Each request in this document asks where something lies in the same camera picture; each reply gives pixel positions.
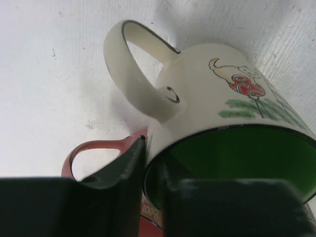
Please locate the pink patterned mug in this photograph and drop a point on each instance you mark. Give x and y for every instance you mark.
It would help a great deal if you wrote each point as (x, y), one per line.
(91, 156)

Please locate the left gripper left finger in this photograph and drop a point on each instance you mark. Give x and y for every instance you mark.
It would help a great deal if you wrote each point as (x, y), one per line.
(105, 204)

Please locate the beige mug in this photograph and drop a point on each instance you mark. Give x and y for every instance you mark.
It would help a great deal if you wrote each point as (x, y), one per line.
(212, 113)

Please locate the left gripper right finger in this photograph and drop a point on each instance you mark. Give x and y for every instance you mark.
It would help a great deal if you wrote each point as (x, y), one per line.
(194, 207)

